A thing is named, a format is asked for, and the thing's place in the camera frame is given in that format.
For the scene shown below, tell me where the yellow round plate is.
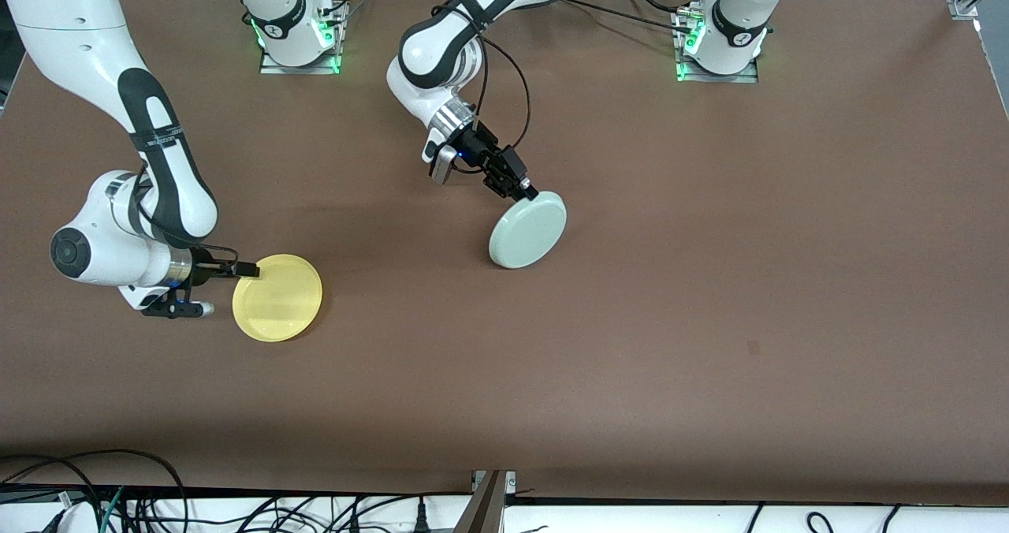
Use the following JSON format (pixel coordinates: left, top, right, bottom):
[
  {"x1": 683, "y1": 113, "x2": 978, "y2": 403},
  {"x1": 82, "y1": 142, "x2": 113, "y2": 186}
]
[{"x1": 232, "y1": 254, "x2": 323, "y2": 343}]

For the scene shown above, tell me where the pale green round plate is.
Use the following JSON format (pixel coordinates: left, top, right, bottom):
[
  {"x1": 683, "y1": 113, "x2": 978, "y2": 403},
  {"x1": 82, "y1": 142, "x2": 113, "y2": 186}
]
[{"x1": 488, "y1": 191, "x2": 568, "y2": 270}]

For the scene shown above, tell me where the aluminium profile bar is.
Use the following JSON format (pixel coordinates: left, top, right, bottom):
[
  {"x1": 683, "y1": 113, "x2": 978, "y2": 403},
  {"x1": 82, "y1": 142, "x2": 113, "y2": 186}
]
[{"x1": 453, "y1": 470, "x2": 509, "y2": 533}]

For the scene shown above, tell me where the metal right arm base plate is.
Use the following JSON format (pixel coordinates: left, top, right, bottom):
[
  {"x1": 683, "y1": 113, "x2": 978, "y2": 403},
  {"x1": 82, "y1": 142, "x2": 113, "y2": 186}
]
[{"x1": 259, "y1": 1, "x2": 343, "y2": 76}]

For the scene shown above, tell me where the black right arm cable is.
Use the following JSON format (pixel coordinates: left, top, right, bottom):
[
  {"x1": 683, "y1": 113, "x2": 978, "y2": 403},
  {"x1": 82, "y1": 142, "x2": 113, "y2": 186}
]
[{"x1": 134, "y1": 166, "x2": 239, "y2": 270}]

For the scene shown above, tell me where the long black looped cable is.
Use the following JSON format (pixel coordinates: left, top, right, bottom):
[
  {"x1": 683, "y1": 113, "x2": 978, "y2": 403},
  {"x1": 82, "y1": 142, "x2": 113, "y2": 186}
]
[{"x1": 0, "y1": 449, "x2": 188, "y2": 533}]

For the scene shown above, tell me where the teal cable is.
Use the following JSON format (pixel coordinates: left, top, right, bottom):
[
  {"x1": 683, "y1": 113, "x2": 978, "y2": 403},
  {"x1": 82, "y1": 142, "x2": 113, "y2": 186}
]
[{"x1": 99, "y1": 486, "x2": 127, "y2": 533}]

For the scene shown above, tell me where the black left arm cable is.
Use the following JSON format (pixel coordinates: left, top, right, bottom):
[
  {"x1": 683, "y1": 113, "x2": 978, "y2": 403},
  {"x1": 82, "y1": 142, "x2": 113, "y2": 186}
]
[{"x1": 471, "y1": 32, "x2": 531, "y2": 173}]

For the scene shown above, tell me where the white lower shelf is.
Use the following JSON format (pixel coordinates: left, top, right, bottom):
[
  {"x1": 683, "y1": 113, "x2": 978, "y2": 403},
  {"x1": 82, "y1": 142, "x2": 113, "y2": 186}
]
[{"x1": 0, "y1": 492, "x2": 1009, "y2": 533}]

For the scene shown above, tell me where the black cable across table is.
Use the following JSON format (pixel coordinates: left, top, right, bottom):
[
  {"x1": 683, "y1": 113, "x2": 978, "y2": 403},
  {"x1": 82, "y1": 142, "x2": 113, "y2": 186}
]
[{"x1": 564, "y1": 0, "x2": 694, "y2": 33}]

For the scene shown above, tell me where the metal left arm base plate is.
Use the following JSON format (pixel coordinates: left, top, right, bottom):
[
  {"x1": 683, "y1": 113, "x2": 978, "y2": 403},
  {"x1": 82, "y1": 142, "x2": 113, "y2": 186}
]
[{"x1": 674, "y1": 5, "x2": 760, "y2": 84}]

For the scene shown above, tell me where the brown table cover sheet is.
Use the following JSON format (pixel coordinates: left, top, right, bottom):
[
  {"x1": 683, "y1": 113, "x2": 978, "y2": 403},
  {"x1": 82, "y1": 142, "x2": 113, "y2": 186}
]
[{"x1": 0, "y1": 0, "x2": 1009, "y2": 506}]

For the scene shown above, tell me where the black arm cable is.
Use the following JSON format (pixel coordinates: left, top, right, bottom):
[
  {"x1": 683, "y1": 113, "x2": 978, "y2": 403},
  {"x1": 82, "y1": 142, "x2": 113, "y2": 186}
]
[
  {"x1": 471, "y1": 32, "x2": 531, "y2": 173},
  {"x1": 134, "y1": 166, "x2": 239, "y2": 270}
]

